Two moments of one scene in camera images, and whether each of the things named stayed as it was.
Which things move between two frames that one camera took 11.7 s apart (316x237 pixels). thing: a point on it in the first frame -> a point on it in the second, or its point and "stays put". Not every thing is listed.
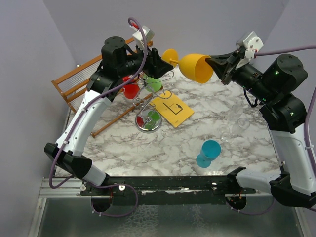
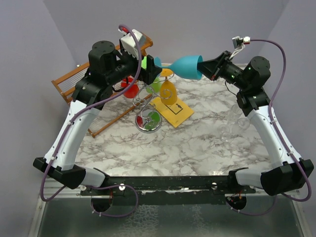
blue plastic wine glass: [211, 150] -> [186, 67]
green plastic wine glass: [153, 85] stays put
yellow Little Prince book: [172, 108] stays put
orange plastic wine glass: [194, 66] -> [168, 93]
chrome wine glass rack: [148, 120] stays put
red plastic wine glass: [131, 90] stays put
